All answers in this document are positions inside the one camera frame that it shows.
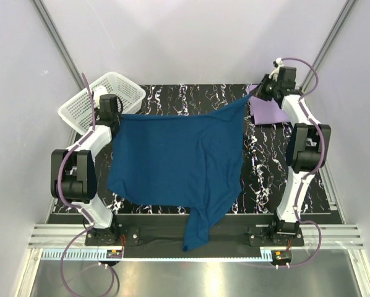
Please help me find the blue t shirt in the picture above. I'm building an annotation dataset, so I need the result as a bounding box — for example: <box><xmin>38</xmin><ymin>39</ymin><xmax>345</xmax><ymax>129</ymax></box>
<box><xmin>107</xmin><ymin>97</ymin><xmax>249</xmax><ymax>252</ymax></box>

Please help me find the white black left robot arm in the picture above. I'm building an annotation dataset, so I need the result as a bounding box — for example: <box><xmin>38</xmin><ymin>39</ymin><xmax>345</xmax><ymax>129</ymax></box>
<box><xmin>51</xmin><ymin>94</ymin><xmax>123</xmax><ymax>245</ymax></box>

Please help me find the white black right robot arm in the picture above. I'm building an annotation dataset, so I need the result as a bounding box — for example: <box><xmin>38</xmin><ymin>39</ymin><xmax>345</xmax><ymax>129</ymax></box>
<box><xmin>256</xmin><ymin>61</ymin><xmax>331</xmax><ymax>246</ymax></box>

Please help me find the folded purple t shirt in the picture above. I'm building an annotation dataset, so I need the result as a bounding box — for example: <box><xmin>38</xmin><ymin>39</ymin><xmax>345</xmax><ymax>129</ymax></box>
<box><xmin>248</xmin><ymin>96</ymin><xmax>290</xmax><ymax>125</ymax></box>

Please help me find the white plastic mesh basket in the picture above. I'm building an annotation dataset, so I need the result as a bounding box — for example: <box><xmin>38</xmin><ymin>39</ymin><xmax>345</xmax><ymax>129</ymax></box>
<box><xmin>58</xmin><ymin>72</ymin><xmax>146</xmax><ymax>135</ymax></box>

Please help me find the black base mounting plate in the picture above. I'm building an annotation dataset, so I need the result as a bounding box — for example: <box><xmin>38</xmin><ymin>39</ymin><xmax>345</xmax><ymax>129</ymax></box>
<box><xmin>85</xmin><ymin>214</ymin><xmax>304</xmax><ymax>261</ymax></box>

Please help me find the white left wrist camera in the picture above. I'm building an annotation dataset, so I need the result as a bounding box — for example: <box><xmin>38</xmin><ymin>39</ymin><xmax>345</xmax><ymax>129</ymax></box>
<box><xmin>92</xmin><ymin>85</ymin><xmax>108</xmax><ymax>105</ymax></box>

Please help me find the right aluminium frame post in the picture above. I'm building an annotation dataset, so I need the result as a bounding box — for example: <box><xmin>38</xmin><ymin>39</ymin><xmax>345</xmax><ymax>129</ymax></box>
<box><xmin>298</xmin><ymin>0</ymin><xmax>359</xmax><ymax>93</ymax></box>

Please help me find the aluminium frame post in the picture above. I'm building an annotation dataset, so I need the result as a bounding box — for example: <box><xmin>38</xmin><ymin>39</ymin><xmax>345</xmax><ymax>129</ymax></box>
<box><xmin>30</xmin><ymin>0</ymin><xmax>84</xmax><ymax>90</ymax></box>
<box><xmin>298</xmin><ymin>0</ymin><xmax>359</xmax><ymax>93</ymax></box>

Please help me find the left aluminium frame post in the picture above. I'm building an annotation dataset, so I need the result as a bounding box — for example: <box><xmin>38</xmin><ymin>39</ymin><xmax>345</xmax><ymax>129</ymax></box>
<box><xmin>30</xmin><ymin>0</ymin><xmax>84</xmax><ymax>90</ymax></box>

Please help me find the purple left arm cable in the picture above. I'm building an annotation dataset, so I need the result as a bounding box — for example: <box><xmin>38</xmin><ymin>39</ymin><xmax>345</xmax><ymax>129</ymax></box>
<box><xmin>57</xmin><ymin>72</ymin><xmax>121</xmax><ymax>295</ymax></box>

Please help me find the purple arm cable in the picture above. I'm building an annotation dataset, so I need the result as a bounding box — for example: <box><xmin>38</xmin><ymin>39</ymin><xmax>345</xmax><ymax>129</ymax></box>
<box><xmin>57</xmin><ymin>72</ymin><xmax>121</xmax><ymax>295</ymax></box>
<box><xmin>279</xmin><ymin>57</ymin><xmax>325</xmax><ymax>264</ymax></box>

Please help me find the aluminium front rail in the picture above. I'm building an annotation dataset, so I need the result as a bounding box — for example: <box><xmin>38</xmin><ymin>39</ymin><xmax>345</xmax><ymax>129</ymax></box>
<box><xmin>28</xmin><ymin>224</ymin><xmax>363</xmax><ymax>249</ymax></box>

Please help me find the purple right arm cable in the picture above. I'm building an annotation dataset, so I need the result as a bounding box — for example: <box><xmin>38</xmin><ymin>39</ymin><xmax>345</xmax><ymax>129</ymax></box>
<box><xmin>279</xmin><ymin>57</ymin><xmax>325</xmax><ymax>264</ymax></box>

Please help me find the white slotted cable duct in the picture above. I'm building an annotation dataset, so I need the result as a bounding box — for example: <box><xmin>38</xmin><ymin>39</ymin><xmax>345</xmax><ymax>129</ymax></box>
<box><xmin>41</xmin><ymin>246</ymin><xmax>274</xmax><ymax>262</ymax></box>

